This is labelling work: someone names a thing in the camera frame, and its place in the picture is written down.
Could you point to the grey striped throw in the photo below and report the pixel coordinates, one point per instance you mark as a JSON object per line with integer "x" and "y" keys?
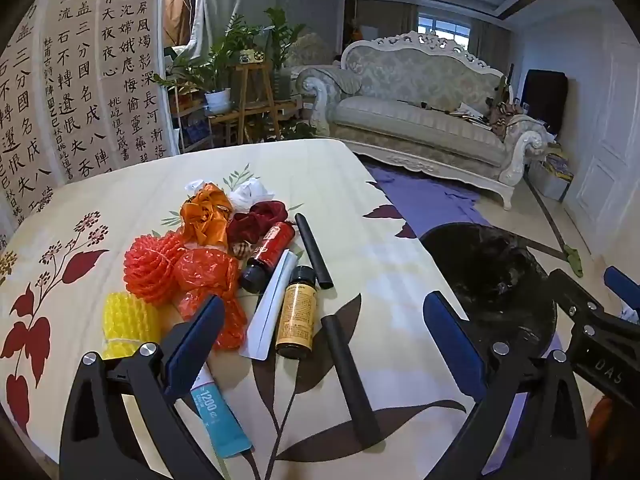
{"x": 342, "y": 85}

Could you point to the fluffy beige cushion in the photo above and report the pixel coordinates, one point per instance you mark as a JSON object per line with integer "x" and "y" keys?
{"x": 312, "y": 50}

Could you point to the yellow honeycomb paper ball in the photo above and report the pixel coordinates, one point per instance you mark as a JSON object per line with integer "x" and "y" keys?
{"x": 127, "y": 320}

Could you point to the orange plastic bag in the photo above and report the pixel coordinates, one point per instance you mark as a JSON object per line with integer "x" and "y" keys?
{"x": 205, "y": 215}

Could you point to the red bottle with black cap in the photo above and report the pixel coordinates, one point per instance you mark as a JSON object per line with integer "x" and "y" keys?
{"x": 270, "y": 249}

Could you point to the decorated ceramic pot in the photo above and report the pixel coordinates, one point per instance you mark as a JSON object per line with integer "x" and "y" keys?
{"x": 251, "y": 56}

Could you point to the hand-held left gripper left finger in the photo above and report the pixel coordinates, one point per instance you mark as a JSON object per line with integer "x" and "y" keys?
{"x": 197, "y": 345}

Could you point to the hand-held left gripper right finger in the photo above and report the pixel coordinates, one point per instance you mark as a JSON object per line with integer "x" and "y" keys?
{"x": 450, "y": 345}

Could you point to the red plastic bag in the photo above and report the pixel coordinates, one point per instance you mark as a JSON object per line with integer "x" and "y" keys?
{"x": 205, "y": 272}

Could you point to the calligraphy wall sheet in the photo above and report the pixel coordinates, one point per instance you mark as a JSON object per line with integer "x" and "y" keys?
{"x": 22, "y": 125}
{"x": 75, "y": 85}
{"x": 135, "y": 60}

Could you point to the white panelled door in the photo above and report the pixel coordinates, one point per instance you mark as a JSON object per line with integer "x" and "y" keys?
{"x": 610, "y": 135}

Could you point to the long black tube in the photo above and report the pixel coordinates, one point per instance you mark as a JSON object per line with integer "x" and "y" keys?
{"x": 350, "y": 380}

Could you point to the wooden plant stand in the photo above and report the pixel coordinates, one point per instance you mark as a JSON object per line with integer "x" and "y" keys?
{"x": 255, "y": 95}

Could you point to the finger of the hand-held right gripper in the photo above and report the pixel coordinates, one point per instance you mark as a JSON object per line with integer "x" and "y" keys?
{"x": 622, "y": 284}
{"x": 575, "y": 296}

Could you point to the window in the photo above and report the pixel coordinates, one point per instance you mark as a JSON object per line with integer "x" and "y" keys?
{"x": 442, "y": 27}

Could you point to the low leafy plant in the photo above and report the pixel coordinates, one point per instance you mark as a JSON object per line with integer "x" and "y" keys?
{"x": 292, "y": 132}

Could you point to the brown curtain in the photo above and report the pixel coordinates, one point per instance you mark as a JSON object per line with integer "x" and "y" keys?
{"x": 177, "y": 5}

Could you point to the tall dark green plant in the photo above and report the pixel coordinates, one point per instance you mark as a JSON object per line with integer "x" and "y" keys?
{"x": 282, "y": 40}

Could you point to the brown patterned cloth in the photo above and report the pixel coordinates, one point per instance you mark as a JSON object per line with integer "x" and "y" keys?
{"x": 504, "y": 116}

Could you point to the plant in white pot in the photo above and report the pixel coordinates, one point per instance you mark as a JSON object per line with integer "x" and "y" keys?
{"x": 217, "y": 100}

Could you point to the green rag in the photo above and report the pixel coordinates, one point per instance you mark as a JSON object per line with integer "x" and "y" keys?
{"x": 574, "y": 260}

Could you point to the pile of papers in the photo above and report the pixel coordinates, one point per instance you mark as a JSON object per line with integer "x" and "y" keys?
{"x": 470, "y": 112}

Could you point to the white paper sleeve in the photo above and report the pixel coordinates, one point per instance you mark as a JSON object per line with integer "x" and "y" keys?
{"x": 265, "y": 315}

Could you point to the floral tablecloth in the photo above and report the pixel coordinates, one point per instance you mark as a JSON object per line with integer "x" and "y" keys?
{"x": 125, "y": 195}

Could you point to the orange honeycomb paper ball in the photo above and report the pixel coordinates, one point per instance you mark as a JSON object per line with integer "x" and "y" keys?
{"x": 150, "y": 265}

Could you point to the purple floor cloth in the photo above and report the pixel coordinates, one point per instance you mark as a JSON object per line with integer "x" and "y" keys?
{"x": 425, "y": 200}

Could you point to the small white plastic bag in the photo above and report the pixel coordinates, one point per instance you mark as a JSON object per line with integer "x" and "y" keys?
{"x": 192, "y": 186}

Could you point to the short black tube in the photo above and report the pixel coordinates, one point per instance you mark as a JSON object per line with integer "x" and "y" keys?
{"x": 312, "y": 250}

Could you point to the dark red cloth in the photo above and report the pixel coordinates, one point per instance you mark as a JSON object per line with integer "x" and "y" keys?
{"x": 260, "y": 217}

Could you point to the black trash bin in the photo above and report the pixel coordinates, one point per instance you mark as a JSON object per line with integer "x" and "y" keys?
{"x": 480, "y": 270}

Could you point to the plaid fabric scrap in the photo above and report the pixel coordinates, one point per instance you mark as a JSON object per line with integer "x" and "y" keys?
{"x": 241, "y": 250}

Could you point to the storage box with clutter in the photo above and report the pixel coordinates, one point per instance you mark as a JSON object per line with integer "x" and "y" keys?
{"x": 552, "y": 175}

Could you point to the brown bottle with yellow label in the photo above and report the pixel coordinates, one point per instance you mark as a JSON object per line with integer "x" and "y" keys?
{"x": 296, "y": 315}

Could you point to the ornate white sofa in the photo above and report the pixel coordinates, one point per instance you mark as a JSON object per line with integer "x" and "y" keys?
{"x": 415, "y": 115}

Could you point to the person's right forearm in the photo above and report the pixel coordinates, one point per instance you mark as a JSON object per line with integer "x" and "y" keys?
{"x": 607, "y": 422}

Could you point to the blue and white tube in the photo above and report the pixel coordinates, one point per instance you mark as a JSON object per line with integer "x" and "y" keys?
{"x": 215, "y": 415}

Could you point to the large white plastic bag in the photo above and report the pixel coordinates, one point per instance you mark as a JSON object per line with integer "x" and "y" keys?
{"x": 250, "y": 192}

